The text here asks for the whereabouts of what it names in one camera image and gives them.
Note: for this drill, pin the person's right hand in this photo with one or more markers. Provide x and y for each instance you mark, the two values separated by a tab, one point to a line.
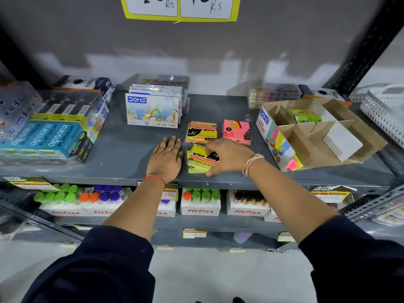
233	156

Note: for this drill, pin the person's left hand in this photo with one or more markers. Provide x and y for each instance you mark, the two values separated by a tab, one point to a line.
165	164

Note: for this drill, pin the person's right thumb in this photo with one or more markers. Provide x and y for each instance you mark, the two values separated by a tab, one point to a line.
216	171

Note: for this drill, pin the person's left thumb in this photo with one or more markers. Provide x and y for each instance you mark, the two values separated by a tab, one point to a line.
181	161

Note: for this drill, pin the person's left middle finger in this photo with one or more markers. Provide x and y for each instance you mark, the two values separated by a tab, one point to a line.
170	145

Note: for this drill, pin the person's left little finger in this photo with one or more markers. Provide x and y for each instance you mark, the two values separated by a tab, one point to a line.
156	152

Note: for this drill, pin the stack of yellow eraser boxes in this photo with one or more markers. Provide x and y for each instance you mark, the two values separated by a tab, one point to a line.
199	160

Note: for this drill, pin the person's left forearm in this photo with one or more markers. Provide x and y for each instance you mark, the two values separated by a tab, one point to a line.
140	205

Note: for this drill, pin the person's right forearm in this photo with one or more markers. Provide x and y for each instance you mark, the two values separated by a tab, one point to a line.
290	198

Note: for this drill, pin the red thread wristband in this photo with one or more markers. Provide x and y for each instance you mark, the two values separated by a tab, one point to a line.
156	177

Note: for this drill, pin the grey metal shelf rack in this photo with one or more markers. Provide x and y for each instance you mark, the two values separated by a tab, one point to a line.
126	154

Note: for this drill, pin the yellow black eraser box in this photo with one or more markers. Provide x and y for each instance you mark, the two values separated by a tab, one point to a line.
201	133

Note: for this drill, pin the yellow shelf price tag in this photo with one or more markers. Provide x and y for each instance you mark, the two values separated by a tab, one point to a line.
169	194
165	247
331	194
194	233
237	250
30	183
285	237

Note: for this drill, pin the white box of green-capped bottles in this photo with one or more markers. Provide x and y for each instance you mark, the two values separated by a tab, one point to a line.
61	201
200	203

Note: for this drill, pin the row of oil pastel boxes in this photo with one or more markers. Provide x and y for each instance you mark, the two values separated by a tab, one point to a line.
152	110

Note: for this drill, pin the pink eraser box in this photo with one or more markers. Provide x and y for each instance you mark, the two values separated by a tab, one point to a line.
236	130

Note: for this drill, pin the white box of brown bottles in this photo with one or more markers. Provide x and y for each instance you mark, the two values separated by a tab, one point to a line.
247	205

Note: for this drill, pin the small white bottle box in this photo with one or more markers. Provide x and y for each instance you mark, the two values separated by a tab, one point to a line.
272	216
167	208

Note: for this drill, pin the clear pack of crayons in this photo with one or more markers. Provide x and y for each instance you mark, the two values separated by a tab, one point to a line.
164	80

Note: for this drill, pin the white box of purple-capped bottles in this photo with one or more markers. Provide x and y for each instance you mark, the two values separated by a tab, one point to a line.
105	200

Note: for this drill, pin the pale purple cup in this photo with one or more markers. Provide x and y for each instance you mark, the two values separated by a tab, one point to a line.
242	237

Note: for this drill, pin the clear pack of colour pencils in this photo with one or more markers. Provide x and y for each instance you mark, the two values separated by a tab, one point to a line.
273	94

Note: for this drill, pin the open cardboard display box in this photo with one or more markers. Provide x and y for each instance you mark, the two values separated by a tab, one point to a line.
309	145

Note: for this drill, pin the clear pack of black markers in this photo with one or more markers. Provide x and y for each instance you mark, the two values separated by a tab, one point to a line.
68	107

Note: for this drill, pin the green eraser packet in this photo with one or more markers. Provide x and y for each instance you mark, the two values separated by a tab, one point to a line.
304	116

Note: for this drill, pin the stack of blue pencil boxes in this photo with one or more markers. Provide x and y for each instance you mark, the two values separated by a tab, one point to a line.
44	138

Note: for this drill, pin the dark blue left sleeve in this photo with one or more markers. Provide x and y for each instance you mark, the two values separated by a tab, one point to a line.
94	268

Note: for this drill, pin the dark blue sleeve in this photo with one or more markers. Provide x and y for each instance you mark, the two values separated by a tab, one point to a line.
94	268
356	261

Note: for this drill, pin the black orange marker box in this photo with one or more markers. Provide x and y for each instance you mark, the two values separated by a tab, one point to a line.
325	93

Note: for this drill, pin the yellow framed price sign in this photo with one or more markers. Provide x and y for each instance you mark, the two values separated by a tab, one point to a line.
180	7

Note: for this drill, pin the clear pack of pens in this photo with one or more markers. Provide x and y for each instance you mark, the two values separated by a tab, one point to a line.
15	107

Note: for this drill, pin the dark blue right sleeve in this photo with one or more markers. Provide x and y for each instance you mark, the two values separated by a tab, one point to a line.
356	261

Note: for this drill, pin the white plastic basket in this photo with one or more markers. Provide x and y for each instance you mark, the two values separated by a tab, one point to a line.
383	112

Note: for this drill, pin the clear plastic packet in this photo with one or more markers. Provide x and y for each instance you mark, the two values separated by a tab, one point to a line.
389	217

